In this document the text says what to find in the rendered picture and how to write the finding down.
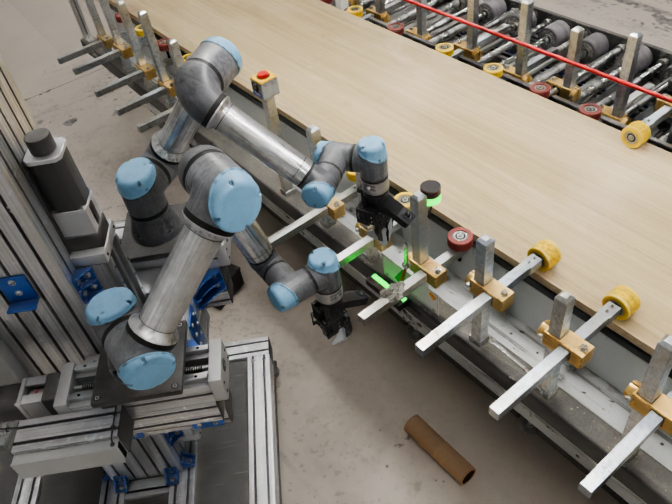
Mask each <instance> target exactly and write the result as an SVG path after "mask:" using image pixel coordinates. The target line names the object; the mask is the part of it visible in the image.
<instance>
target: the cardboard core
mask: <svg viewBox="0 0 672 504"><path fill-rule="evenodd" d="M404 430H405V431H406V432H407V433H408V434H409V435H410V436H411V437H412V438H413V439H414V440H415V441H416V442H417V443H418V444H419V445H420V446H421V447H422V448H423V449H424V450H425V451H426V452H427V453H428V454H429V455H430V456H431V457H432V458H433V459H434V460H435V461H436V462H438V463H439V464H440V465H441V466H442V467H443V468H444V469H445V470H446V471H447V472H448V473H449V474H450V475H451V476H452V477H453V478H454V479H455V480H456V481H457V482H458V483H459V484H460V485H461V486H463V485H465V484H466V483H468V482H469V481H470V480H471V478H472V477H473V476H474V474H475V472H476V469H475V468H474V467H473V466H472V465H471V464H470V463H469V462H468V461H467V460H466V459H465V458H464V457H463V456H461V455H460V454H459V453H458V452H457V451H456V450H455V449H454V448H453V447H452V446H451V445H450V444H449V443H448V442H446V441H445V440H444V439H443V438H442V437H441V436H440V435H439V434H438V433H437V432H436V431H435V430H434V429H433V428H431V427H430V426H429V425H428V424H427V423H426V422H425V421H424V420H423V419H422V418H421V417H420V416H419V415H414V416H412V417H411V418H410V419H409V420H408V421H407V422H406V424H405V426H404Z"/></svg>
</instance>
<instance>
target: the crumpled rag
mask: <svg viewBox="0 0 672 504"><path fill-rule="evenodd" d="M404 287H405V283H404V282H403V281H399V282H397V283H391V284H390V286H389V287H388V288H387V289H383V290H381V291H380V297H381V298H382V299H385V298H387V299H389V302H390V303H394V302H396V301H399V299H401V298H402V297H403V292H405V288H404Z"/></svg>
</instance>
